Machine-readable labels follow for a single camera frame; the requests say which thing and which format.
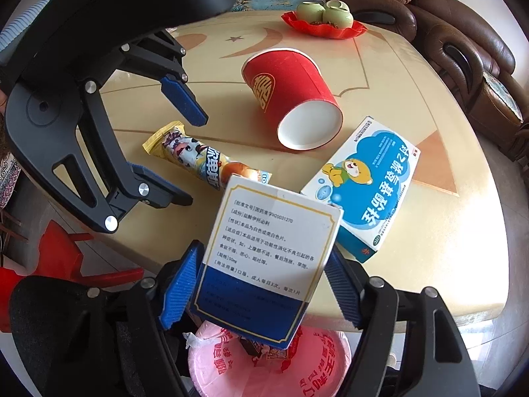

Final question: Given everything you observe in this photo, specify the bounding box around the red plastic tray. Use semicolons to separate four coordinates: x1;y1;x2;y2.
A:
281;8;368;40

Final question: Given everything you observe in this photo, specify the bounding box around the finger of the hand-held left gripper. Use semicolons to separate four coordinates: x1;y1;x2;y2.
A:
8;83;193;233
118;29;208;128

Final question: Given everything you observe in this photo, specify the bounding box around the bin with pink bag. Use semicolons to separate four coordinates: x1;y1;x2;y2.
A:
188;323;352;397

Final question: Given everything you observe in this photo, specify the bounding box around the white and blue medicine box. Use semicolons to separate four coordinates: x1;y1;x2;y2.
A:
192;175;345;350

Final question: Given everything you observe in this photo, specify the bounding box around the blue patterned seat cloth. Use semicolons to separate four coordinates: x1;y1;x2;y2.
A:
481;70;523;122

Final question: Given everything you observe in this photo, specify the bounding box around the yellow snack wrapper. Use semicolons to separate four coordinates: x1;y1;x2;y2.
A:
142;121;273;191

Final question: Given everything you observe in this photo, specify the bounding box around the brown leather armchair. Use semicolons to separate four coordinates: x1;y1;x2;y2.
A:
407;0;529;155

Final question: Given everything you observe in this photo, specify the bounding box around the red plastic stool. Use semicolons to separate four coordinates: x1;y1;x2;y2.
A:
0;220;145;333

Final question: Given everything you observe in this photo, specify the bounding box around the blue bear medicine box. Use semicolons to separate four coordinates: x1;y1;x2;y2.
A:
300;116;424;264

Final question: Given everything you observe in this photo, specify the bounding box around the person's left trouser leg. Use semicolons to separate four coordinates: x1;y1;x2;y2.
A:
8;275;96;397

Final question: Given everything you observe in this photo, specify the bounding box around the blue floral cloth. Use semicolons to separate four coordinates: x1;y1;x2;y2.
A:
229;0;300;14

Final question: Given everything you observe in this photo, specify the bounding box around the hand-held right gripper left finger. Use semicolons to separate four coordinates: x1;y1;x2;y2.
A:
54;240;206;397

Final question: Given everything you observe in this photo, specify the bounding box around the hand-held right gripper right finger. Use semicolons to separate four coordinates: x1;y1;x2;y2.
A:
324;250;482;397

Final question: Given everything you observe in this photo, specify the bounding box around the black and white patterned cloth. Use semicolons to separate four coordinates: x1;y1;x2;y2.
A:
0;149;25;211

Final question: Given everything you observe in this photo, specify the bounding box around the red paper cup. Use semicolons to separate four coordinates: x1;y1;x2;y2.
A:
242;47;345;151

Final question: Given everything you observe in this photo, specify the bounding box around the cream coffee table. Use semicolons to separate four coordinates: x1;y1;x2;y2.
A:
95;8;507;335

